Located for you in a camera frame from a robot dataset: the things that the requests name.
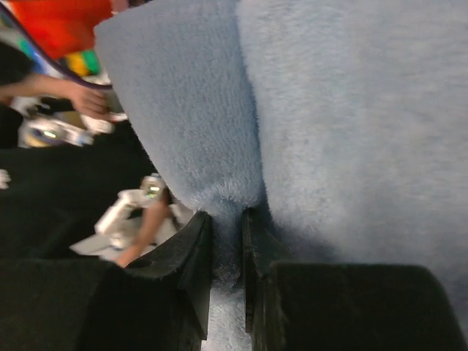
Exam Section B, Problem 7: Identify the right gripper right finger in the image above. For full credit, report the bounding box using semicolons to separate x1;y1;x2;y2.
242;208;467;351

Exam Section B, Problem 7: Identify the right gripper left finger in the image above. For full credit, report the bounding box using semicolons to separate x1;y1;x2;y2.
1;212;212;350

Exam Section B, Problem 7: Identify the light blue towel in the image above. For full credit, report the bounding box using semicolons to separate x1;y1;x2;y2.
94;1;467;350

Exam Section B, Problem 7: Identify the operator hand in background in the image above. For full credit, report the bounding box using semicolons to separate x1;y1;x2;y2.
135;200;172;249

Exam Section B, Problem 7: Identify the second operator hand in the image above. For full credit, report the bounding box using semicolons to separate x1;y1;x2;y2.
67;82;109;120

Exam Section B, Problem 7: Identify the white teleoperation controller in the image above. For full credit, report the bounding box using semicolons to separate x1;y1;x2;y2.
19;105;127;148
69;174;169;257

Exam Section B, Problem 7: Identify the red orange background object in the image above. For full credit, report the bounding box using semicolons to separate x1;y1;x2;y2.
6;0;112;59

